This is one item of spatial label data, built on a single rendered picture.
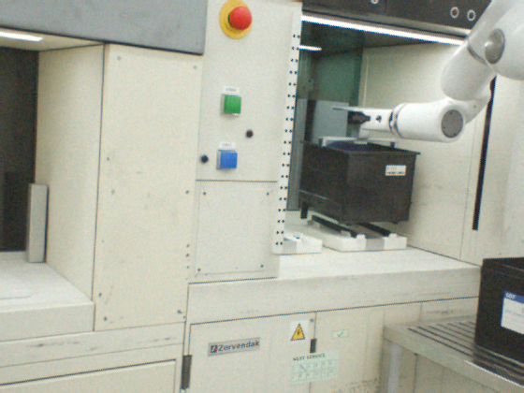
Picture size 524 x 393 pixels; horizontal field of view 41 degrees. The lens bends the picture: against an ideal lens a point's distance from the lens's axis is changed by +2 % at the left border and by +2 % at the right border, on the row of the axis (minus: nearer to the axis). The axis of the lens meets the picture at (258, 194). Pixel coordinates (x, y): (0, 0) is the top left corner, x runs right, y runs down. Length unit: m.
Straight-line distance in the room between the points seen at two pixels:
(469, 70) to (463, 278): 0.52
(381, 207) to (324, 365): 0.47
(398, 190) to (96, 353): 0.89
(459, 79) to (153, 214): 0.66
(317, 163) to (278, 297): 0.51
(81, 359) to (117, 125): 0.40
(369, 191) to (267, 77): 0.54
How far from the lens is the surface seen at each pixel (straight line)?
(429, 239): 1.85
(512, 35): 1.16
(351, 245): 1.72
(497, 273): 1.46
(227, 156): 1.26
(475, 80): 1.44
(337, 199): 1.71
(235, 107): 1.26
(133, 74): 1.19
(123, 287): 1.23
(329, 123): 2.35
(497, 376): 1.35
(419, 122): 1.58
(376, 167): 1.73
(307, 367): 1.47
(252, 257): 1.34
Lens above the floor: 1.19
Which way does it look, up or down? 7 degrees down
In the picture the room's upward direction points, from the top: 4 degrees clockwise
